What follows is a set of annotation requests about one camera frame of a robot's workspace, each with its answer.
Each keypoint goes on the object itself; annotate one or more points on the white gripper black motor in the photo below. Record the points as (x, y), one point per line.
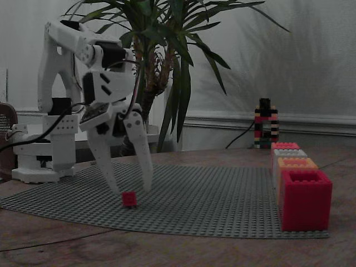
(134, 120)

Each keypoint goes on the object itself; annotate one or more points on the small red cube block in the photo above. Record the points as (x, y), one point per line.
(129, 198)

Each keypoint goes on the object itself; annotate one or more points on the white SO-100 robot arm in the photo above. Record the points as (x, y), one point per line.
(53, 61)

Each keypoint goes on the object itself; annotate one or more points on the grey studded baseplate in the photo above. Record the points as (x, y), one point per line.
(194, 200)

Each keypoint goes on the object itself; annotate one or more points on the multicolour brick tower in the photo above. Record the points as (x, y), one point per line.
(265, 122)

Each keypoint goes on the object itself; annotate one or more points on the grey brick box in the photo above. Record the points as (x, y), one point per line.
(290, 153)

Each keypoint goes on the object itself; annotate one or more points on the orange brick box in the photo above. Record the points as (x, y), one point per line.
(297, 164)

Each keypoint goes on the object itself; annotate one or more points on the large red brick box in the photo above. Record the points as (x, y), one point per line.
(306, 205)

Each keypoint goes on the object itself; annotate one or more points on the green yucca house plant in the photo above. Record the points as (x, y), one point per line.
(183, 91)

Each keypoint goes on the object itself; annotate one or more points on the small camera circuit board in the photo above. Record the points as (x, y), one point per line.
(93, 112)

